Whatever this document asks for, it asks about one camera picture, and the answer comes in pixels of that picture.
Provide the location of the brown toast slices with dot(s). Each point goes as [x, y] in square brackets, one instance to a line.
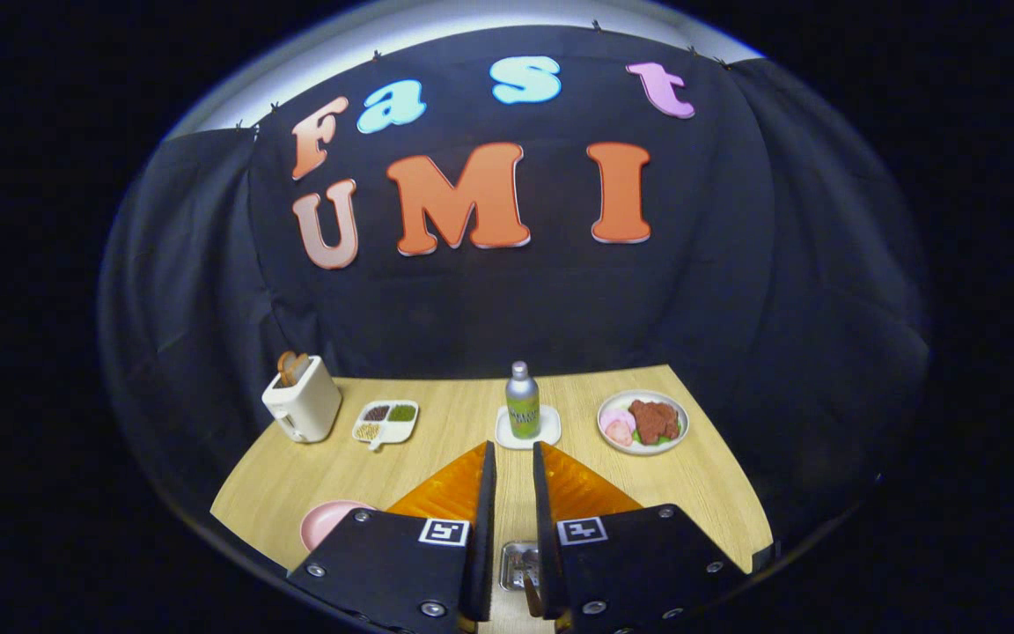
[293, 368]

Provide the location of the white square coaster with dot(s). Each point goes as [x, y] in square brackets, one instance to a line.
[549, 438]

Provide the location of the white divided bean dish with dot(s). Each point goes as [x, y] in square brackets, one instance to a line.
[401, 431]

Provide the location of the white toaster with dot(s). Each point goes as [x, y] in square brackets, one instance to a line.
[309, 409]

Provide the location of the pink ham slices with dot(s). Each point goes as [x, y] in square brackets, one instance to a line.
[618, 429]

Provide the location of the green soda bottle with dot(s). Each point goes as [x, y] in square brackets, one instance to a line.
[523, 405]

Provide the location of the white oval plate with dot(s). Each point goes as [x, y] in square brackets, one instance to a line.
[679, 440]

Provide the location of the pink round plate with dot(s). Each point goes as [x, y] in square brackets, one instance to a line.
[326, 519]

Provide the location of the red fried meat piece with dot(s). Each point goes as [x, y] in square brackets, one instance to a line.
[655, 421]

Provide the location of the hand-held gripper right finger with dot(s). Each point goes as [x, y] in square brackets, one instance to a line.
[545, 528]

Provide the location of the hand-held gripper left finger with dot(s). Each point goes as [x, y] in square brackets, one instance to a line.
[485, 528]

